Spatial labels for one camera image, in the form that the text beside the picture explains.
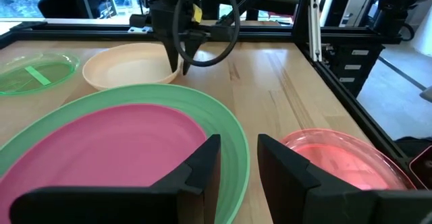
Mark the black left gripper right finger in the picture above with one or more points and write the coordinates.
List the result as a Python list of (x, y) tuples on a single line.
[(303, 200)]

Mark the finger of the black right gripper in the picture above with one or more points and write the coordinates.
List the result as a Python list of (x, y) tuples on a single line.
[(173, 53), (194, 47)]

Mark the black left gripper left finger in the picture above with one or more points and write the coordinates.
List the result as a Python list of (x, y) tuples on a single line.
[(135, 205)]

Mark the cream plastic plate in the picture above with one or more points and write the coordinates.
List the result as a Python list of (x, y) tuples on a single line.
[(128, 69)]

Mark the red transparent plastic plate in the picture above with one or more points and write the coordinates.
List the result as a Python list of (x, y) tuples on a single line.
[(347, 163)]

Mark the pink plastic plate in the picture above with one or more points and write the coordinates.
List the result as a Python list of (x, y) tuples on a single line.
[(101, 143)]

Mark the green transparent plastic plate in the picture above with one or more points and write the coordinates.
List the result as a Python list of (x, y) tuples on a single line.
[(60, 72)]

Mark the large green plastic plate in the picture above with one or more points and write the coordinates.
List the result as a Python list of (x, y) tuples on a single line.
[(219, 116)]

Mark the dark office chair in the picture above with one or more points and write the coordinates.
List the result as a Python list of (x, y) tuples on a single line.
[(67, 3)]

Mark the silver aluminium profile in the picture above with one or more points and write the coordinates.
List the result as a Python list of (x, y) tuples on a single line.
[(315, 28)]

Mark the black box with white labels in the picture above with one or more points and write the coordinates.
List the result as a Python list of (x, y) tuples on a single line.
[(354, 65)]

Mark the black aluminium table frame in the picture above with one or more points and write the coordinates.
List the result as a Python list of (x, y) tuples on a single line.
[(84, 33)]

